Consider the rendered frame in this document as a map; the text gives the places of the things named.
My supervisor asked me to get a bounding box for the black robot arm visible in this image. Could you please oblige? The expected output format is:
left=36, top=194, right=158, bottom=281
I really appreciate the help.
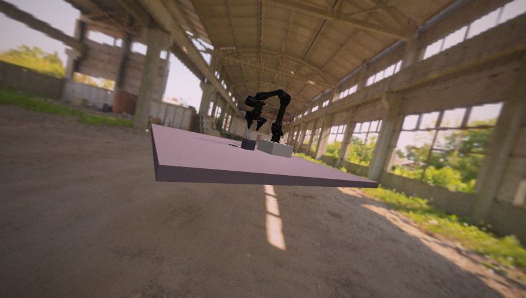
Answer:
left=245, top=89, right=291, bottom=143

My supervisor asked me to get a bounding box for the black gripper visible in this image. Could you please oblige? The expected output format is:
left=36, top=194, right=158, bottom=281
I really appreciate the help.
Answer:
left=245, top=108, right=267, bottom=131

